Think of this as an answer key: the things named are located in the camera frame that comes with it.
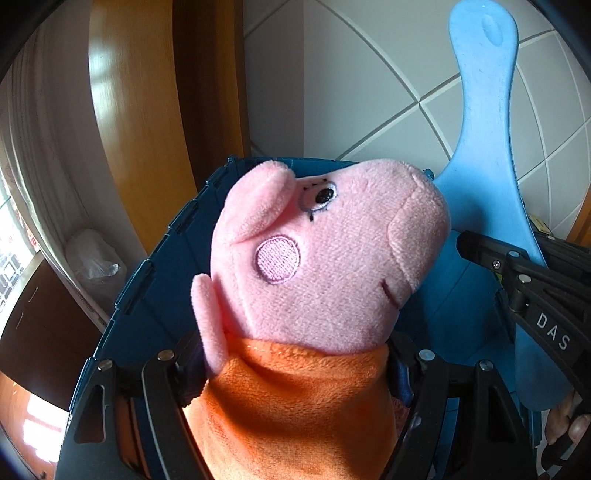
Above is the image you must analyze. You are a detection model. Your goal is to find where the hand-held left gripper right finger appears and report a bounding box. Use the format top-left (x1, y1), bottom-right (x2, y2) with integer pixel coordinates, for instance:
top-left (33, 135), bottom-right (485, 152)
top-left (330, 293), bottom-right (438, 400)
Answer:
top-left (383, 332), bottom-right (539, 480)

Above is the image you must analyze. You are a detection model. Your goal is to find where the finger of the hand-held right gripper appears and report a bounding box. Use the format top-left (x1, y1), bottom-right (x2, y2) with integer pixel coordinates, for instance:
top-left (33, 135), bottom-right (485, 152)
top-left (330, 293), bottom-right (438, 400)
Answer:
top-left (536, 233), bottom-right (591, 289)
top-left (455, 230), bottom-right (550, 289)

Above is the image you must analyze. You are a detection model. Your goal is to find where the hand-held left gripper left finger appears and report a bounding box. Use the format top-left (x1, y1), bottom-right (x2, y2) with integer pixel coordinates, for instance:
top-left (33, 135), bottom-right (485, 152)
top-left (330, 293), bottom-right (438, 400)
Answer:
top-left (59, 331), bottom-right (211, 480)

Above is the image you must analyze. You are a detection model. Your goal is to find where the blue plastic crate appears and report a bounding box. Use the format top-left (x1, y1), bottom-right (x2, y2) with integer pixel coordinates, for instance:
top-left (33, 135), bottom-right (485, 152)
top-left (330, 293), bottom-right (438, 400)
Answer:
top-left (69, 154), bottom-right (555, 480)

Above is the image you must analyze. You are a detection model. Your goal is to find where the pink pig plush orange dress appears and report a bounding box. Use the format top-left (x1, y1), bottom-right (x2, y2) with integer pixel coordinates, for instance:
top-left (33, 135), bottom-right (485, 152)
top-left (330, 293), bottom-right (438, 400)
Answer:
top-left (190, 159), bottom-right (451, 480)

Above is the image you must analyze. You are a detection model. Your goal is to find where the light blue plastic paddle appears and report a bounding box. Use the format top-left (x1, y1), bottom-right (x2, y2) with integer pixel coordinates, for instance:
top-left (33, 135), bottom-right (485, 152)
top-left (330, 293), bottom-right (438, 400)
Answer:
top-left (434, 0), bottom-right (571, 411)

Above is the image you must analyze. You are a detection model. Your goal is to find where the person's right hand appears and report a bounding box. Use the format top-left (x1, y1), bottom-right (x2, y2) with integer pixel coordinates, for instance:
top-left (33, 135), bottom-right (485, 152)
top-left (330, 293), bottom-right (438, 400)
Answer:
top-left (545, 390), bottom-right (591, 446)

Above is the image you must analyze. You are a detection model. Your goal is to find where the dark wooden cabinet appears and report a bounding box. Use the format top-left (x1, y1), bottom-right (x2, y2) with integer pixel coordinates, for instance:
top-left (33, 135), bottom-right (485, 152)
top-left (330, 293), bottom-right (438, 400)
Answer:
top-left (0, 258), bottom-right (114, 411)

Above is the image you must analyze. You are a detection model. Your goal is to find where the white plastic bag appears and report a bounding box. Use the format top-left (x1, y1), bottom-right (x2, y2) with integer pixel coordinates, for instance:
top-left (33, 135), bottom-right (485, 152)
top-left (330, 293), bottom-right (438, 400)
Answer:
top-left (65, 228), bottom-right (127, 282)

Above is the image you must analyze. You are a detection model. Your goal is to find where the window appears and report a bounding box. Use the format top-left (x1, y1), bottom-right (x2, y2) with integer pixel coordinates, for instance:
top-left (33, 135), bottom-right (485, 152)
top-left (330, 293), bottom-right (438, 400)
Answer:
top-left (0, 171), bottom-right (42, 319)

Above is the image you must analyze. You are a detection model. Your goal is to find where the cream curtain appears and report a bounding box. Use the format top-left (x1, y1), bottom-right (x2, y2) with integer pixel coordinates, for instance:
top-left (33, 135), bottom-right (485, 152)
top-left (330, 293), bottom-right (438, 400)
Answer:
top-left (0, 46), bottom-right (116, 333)

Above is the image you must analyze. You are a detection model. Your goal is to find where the wooden wall trim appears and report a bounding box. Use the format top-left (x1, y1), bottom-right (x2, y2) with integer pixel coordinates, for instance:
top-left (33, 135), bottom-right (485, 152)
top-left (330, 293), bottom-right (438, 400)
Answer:
top-left (88, 0), bottom-right (252, 259)
top-left (564, 182), bottom-right (591, 245)

